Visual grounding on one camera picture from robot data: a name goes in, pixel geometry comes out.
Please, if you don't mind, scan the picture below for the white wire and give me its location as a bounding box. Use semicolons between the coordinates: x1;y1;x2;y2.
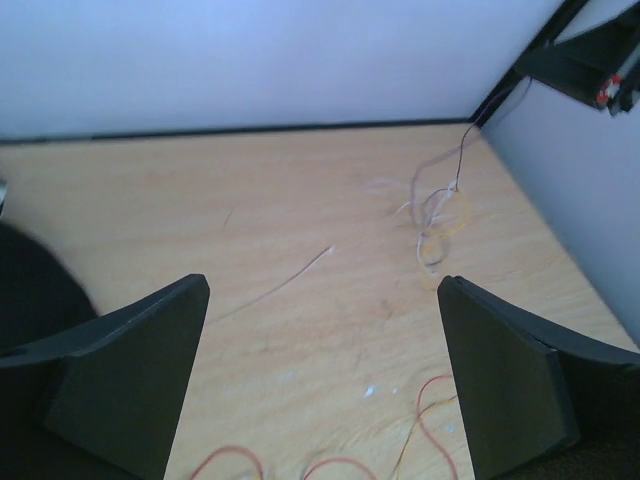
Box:
364;177;459;226

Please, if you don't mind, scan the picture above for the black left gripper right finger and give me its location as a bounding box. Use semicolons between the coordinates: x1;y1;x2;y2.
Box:
437;276;639;479

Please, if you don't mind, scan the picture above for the red wire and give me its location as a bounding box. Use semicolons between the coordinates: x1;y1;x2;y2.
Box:
189;374;459;480

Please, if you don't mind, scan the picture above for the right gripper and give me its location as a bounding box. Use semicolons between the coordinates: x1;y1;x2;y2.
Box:
515;2;639;117

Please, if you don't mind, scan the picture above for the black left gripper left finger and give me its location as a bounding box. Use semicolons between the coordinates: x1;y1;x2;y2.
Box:
1;274;209;479

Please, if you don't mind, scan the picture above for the grey zip tie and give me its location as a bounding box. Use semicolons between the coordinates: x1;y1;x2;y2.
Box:
212;245;335;322

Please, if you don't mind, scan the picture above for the right rear frame post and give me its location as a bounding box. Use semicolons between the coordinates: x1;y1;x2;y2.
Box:
469;0;594;126

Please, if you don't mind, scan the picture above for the black cloth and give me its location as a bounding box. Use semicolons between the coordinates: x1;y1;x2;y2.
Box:
1;223;98;351

